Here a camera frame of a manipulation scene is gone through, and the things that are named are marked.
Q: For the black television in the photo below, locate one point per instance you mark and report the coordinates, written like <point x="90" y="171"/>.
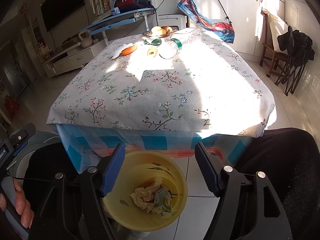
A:
<point x="54" y="11"/>

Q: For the wooden chair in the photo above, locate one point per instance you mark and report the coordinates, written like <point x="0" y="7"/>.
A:
<point x="269" y="56"/>

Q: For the row of books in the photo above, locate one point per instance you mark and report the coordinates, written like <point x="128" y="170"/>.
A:
<point x="100" y="7"/>

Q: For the blue cow milk carton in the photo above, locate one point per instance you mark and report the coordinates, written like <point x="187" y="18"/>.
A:
<point x="162" y="202"/>

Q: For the pink kettlebell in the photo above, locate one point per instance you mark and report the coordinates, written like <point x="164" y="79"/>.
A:
<point x="85" y="38"/>

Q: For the clear plastic water bottle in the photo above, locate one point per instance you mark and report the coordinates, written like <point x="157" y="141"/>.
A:
<point x="178" y="41"/>

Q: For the orange peel piece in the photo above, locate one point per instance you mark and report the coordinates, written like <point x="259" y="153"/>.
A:
<point x="129" y="50"/>

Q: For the floral white tablecloth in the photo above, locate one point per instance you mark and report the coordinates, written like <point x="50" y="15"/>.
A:
<point x="207" y="87"/>

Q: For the blue checkered under tablecloth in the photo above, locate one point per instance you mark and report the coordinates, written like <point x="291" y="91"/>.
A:
<point x="85" y="146"/>

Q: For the green knitted cloth with label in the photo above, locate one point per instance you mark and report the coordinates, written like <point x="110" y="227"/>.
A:
<point x="153" y="41"/>

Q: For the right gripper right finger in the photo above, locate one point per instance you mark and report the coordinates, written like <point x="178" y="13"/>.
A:
<point x="210" y="166"/>

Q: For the yellow trash bin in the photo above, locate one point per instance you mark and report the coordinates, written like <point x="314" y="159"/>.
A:
<point x="138" y="167"/>

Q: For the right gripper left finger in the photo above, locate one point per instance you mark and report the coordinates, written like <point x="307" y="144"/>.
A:
<point x="110" y="167"/>

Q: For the yellow mango front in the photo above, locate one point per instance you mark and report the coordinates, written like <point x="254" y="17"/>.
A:
<point x="159" y="32"/>

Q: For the brown spotted mango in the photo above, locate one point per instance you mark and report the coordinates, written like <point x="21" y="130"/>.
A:
<point x="167" y="29"/>

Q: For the white wall cabinet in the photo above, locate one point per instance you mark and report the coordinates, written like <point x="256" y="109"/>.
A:
<point x="247" y="21"/>

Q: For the person's left hand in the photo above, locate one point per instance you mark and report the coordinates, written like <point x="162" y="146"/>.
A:
<point x="22" y="205"/>

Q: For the white tissue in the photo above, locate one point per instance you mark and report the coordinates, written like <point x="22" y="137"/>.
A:
<point x="118" y="51"/>
<point x="143" y="196"/>

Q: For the colourful blue red bag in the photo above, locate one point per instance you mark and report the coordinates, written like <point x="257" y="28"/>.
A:
<point x="222" y="28"/>

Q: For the black folding chair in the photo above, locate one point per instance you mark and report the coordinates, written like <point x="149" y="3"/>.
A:
<point x="299" y="52"/>

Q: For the yellow mango back left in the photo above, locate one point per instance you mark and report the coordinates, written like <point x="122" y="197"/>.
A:
<point x="154" y="29"/>

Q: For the yellow mango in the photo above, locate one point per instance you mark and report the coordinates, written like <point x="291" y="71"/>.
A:
<point x="159" y="32"/>
<point x="154" y="29"/>

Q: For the white tv cabinet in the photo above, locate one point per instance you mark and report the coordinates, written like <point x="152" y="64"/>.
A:
<point x="72" y="58"/>

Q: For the white plastic chair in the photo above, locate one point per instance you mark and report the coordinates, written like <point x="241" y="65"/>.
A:
<point x="172" y="20"/>

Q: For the blue adjustable study desk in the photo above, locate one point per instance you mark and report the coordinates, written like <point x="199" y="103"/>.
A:
<point x="119" y="20"/>

